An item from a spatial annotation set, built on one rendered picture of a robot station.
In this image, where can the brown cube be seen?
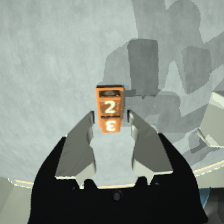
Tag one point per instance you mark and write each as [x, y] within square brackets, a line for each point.
[110, 124]
[110, 102]

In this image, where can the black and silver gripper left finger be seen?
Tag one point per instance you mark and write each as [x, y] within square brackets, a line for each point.
[67, 166]

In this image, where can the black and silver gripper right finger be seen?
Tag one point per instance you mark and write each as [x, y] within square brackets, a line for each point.
[156, 158]

